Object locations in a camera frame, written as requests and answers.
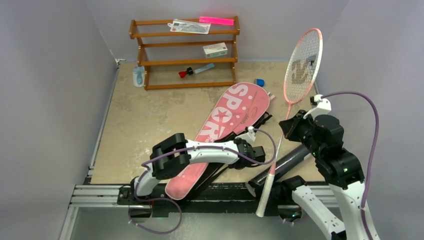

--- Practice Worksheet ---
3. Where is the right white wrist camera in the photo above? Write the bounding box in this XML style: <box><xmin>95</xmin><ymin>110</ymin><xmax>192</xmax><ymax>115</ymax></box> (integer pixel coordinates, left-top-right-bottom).
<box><xmin>303</xmin><ymin>94</ymin><xmax>332</xmax><ymax>119</ymax></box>

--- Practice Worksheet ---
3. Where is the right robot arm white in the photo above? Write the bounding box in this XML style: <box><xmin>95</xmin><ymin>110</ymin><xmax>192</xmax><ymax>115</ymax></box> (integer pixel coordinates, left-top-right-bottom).
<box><xmin>279</xmin><ymin>110</ymin><xmax>380</xmax><ymax>240</ymax></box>

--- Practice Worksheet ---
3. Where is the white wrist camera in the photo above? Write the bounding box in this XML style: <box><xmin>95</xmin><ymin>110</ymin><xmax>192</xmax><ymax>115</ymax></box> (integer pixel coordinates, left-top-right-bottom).
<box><xmin>303</xmin><ymin>94</ymin><xmax>332</xmax><ymax>119</ymax></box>
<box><xmin>236</xmin><ymin>126</ymin><xmax>257</xmax><ymax>144</ymax></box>

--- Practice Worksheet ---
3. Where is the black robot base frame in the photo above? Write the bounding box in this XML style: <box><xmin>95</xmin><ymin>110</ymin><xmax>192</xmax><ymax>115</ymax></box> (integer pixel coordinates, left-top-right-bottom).
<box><xmin>67</xmin><ymin>183</ymin><xmax>339</xmax><ymax>220</ymax></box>

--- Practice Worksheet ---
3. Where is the light blue white device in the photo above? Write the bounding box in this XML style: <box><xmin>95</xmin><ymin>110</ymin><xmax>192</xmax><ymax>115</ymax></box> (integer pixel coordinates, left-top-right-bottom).
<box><xmin>132</xmin><ymin>66</ymin><xmax>145</xmax><ymax>88</ymax></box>

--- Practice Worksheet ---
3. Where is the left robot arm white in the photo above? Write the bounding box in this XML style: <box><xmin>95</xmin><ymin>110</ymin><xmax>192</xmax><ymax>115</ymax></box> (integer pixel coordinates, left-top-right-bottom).
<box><xmin>119</xmin><ymin>133</ymin><xmax>266</xmax><ymax>205</ymax></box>

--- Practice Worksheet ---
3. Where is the small blue white object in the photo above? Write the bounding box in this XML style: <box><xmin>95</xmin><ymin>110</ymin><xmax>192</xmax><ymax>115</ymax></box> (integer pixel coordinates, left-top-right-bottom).
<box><xmin>254</xmin><ymin>78</ymin><xmax>265</xmax><ymax>87</ymax></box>

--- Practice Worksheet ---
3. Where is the white packaged item on shelf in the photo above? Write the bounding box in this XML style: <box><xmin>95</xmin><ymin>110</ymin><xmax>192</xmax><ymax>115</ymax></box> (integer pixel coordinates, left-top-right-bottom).
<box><xmin>167</xmin><ymin>19</ymin><xmax>211</xmax><ymax>35</ymax></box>

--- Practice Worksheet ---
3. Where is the black shuttlecock tube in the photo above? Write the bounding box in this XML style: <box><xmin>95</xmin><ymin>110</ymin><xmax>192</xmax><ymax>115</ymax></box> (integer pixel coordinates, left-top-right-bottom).
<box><xmin>245</xmin><ymin>145</ymin><xmax>311</xmax><ymax>198</ymax></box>

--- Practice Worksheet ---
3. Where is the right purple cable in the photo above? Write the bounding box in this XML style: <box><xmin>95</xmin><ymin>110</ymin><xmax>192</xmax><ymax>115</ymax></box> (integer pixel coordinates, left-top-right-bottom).
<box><xmin>283</xmin><ymin>91</ymin><xmax>380</xmax><ymax>240</ymax></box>

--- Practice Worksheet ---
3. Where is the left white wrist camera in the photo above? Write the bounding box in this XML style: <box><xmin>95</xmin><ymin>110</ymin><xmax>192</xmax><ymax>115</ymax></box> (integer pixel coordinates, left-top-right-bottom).
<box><xmin>236</xmin><ymin>126</ymin><xmax>257</xmax><ymax>144</ymax></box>

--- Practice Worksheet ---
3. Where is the white red small box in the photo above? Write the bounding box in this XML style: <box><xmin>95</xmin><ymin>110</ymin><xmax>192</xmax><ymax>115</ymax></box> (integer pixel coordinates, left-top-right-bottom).
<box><xmin>202</xmin><ymin>42</ymin><xmax>228</xmax><ymax>59</ymax></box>

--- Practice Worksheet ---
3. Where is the pink fluorescent bar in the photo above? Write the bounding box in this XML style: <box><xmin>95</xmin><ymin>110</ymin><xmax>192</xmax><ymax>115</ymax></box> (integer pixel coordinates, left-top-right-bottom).
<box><xmin>199</xmin><ymin>16</ymin><xmax>235</xmax><ymax>26</ymax></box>

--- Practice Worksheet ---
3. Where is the pink badminton racket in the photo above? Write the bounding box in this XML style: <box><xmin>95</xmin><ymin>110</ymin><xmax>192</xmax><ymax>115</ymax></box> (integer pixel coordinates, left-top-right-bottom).
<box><xmin>255</xmin><ymin>28</ymin><xmax>323</xmax><ymax>218</ymax></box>

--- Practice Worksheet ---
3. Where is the pink sport racket bag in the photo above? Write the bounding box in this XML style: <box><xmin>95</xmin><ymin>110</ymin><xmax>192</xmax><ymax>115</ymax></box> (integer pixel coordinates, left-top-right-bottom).
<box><xmin>165</xmin><ymin>82</ymin><xmax>275</xmax><ymax>201</ymax></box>

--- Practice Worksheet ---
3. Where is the red black blue marker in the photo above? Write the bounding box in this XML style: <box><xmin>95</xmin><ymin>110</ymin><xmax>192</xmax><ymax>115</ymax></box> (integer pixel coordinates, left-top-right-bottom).
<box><xmin>178</xmin><ymin>63</ymin><xmax>215</xmax><ymax>79</ymax></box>

